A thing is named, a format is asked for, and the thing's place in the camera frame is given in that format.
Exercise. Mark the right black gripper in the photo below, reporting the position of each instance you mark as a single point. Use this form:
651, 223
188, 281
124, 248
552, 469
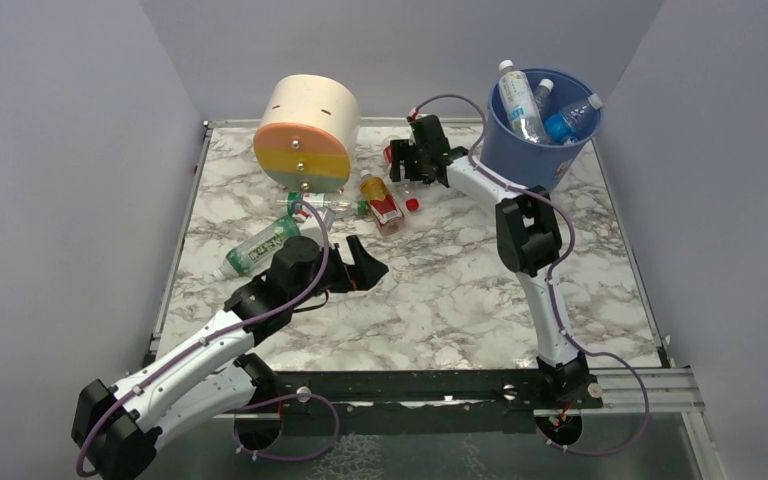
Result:
409, 158

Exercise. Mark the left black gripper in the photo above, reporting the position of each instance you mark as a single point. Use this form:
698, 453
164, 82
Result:
343, 268

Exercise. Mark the red label clear bottle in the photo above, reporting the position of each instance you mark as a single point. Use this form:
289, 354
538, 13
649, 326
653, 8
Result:
407, 190

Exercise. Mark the red yellow label juice bottle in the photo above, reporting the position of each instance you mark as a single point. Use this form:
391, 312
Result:
386, 213

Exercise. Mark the white blue label tea bottle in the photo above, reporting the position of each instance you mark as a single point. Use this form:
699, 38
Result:
519, 104

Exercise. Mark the white green label bottle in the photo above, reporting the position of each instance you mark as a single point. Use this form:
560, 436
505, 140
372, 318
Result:
542, 96

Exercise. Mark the blue label clear bottle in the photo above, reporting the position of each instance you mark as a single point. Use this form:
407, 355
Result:
575, 121

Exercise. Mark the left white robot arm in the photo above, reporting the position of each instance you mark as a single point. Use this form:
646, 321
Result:
120, 428

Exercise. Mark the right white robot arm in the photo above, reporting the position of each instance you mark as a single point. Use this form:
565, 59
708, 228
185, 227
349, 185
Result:
528, 243

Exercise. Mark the blue plastic bin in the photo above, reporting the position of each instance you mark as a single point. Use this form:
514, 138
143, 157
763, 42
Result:
524, 162

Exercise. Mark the green cap clear bottle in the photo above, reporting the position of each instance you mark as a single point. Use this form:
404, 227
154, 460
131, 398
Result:
299, 204

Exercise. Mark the beige round drum box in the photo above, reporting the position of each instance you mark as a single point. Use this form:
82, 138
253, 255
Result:
308, 134

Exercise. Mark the green label tea bottle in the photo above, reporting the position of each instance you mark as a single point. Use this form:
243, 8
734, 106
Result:
243, 259

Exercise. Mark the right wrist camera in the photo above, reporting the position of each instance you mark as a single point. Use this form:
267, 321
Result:
419, 124

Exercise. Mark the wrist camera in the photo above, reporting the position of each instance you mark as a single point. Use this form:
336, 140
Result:
309, 227
419, 124

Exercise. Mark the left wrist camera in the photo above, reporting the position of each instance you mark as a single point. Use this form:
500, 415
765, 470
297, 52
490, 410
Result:
309, 227

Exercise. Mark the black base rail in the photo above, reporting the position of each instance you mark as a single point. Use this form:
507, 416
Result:
306, 403

